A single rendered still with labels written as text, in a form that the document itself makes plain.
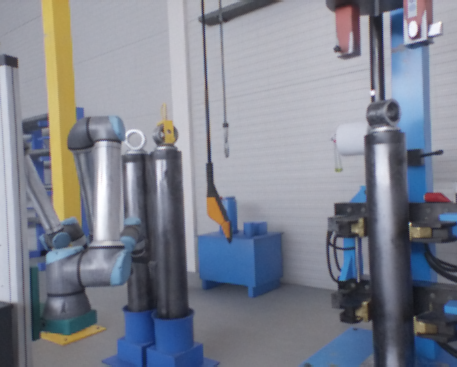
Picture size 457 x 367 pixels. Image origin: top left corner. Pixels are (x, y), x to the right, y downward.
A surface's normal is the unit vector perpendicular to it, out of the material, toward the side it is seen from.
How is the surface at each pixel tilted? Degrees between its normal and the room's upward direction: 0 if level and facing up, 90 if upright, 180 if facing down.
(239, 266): 90
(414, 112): 90
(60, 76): 90
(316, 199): 90
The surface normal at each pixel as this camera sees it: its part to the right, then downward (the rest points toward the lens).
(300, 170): -0.63, 0.04
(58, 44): 0.77, -0.03
